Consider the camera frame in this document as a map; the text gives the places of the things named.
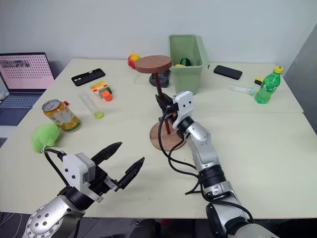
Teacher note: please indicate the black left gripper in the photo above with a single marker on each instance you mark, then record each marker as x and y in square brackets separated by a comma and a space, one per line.
[102, 181]

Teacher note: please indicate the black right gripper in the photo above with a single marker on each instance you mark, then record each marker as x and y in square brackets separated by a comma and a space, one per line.
[171, 110]

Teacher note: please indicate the wooden pole with round disc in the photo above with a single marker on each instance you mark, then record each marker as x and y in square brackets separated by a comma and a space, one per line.
[153, 64]

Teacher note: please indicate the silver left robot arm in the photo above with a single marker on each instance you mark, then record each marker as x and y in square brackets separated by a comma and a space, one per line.
[47, 218]

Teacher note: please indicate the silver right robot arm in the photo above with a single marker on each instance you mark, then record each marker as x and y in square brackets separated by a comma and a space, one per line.
[208, 151]

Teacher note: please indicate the round wooden base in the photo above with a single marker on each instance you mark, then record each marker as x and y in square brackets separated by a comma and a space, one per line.
[173, 141]

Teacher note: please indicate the green plastic bin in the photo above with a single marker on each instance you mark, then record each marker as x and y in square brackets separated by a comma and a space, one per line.
[185, 77]

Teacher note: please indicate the yellow object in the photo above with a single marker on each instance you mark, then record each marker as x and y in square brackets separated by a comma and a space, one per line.
[178, 65]

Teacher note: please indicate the black green object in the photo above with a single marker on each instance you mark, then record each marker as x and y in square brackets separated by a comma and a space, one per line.
[185, 62]

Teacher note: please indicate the red yellow toy fruit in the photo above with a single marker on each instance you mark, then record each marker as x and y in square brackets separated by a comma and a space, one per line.
[133, 59]

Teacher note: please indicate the orange toy block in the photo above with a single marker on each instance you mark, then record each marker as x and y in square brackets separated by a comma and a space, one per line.
[108, 96]

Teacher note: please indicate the clear tube with green bottom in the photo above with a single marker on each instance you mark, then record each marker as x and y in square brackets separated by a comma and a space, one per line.
[90, 104]

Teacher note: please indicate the multicolour striped block stack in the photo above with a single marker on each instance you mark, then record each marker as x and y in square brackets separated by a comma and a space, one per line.
[98, 86]

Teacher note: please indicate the black smartphone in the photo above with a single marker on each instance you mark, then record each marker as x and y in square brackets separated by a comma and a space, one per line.
[227, 72]

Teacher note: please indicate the orange drink can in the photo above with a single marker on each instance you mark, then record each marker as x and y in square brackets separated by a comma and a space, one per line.
[62, 116]

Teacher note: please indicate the clear tube with green cap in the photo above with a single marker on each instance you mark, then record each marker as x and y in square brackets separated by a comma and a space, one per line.
[240, 89]

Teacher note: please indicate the green plush toy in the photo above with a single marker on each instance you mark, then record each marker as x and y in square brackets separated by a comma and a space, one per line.
[44, 137]

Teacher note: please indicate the black phone case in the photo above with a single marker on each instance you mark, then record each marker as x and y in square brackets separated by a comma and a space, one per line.
[88, 77]

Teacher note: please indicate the yellow black sponge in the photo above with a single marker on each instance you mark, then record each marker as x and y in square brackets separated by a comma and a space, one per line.
[259, 80]

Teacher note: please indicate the green soda bottle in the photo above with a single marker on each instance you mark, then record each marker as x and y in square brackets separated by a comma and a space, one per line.
[268, 86]

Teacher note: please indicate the open grey laptop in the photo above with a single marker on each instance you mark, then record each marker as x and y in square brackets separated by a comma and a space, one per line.
[23, 74]

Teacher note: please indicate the small white object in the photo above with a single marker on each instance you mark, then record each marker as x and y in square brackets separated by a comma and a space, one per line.
[3, 95]

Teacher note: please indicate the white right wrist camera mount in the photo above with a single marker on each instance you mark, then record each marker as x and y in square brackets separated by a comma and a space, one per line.
[184, 106]

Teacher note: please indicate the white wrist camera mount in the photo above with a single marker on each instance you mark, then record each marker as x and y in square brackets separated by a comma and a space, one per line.
[184, 106]
[73, 171]

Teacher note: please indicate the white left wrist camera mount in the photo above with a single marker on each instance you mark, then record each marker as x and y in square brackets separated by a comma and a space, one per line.
[73, 171]

